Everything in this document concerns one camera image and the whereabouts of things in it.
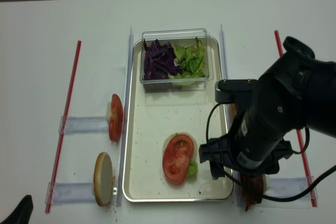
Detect red strip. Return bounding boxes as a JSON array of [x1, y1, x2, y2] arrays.
[[45, 40, 81, 214], [274, 30, 318, 208]]

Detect black cable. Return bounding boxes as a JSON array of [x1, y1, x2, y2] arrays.
[[205, 102, 336, 201]]

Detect left red strip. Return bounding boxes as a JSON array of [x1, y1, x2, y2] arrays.
[[45, 40, 81, 214]]

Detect clear holder near meat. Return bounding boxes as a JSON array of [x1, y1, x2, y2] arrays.
[[235, 175, 318, 211]]

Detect standing tomato slices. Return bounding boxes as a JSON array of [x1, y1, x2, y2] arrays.
[[106, 94, 123, 142]]

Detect clear holder near bun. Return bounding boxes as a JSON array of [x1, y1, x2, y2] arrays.
[[45, 183, 96, 205]]

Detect right red strip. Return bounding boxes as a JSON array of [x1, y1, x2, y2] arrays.
[[274, 30, 318, 208]]

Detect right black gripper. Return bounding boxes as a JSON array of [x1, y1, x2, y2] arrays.
[[198, 134, 292, 179]]

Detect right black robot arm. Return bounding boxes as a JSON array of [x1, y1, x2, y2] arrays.
[[199, 37, 335, 178]]

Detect standing meat slices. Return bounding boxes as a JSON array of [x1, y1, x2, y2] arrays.
[[238, 173, 265, 212]]

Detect metal tray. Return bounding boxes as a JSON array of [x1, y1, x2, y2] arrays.
[[122, 37, 233, 202]]

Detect lettuce piece on tray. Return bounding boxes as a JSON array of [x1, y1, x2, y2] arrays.
[[186, 160, 198, 178]]

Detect purple cabbage leaves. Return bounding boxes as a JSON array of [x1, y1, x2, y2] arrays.
[[143, 39, 180, 80]]

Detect clear salad container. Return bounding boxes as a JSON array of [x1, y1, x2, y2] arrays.
[[140, 28, 214, 93]]

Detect tomato slice on tray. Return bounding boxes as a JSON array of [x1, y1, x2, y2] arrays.
[[162, 133, 194, 185]]

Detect clear holder near tomato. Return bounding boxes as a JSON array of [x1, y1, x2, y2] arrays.
[[58, 116, 109, 135]]

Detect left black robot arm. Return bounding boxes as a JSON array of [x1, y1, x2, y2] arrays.
[[1, 195, 34, 224]]

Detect standing bun half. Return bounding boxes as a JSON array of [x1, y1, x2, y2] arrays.
[[93, 152, 113, 207]]

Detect green lettuce leaves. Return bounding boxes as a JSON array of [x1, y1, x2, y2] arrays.
[[169, 38, 206, 79]]

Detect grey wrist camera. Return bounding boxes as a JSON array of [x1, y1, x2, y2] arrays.
[[215, 79, 257, 106]]

